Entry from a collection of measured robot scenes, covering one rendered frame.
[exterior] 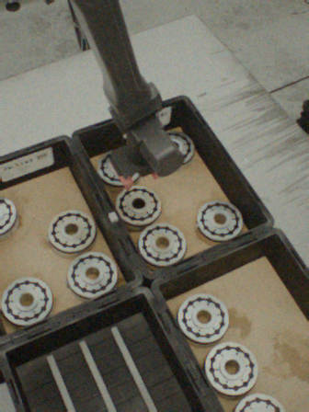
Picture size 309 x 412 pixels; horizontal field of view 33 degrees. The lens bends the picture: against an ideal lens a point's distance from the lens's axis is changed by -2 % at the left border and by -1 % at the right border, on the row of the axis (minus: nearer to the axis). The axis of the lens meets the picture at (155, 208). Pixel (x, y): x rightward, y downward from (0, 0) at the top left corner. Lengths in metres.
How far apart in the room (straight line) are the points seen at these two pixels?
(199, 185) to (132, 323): 0.37
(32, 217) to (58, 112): 0.45
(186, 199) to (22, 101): 0.62
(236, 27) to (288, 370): 2.22
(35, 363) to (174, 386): 0.27
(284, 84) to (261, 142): 1.24
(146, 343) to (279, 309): 0.28
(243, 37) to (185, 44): 1.21
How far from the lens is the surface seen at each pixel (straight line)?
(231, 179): 1.18
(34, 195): 1.22
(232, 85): 1.65
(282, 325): 1.12
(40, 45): 2.83
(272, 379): 1.08
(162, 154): 0.87
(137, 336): 1.07
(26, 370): 1.06
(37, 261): 1.14
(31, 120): 1.54
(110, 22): 0.65
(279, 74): 2.78
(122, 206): 1.16
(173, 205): 1.20
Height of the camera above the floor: 1.84
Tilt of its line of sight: 58 degrees down
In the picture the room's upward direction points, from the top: 6 degrees clockwise
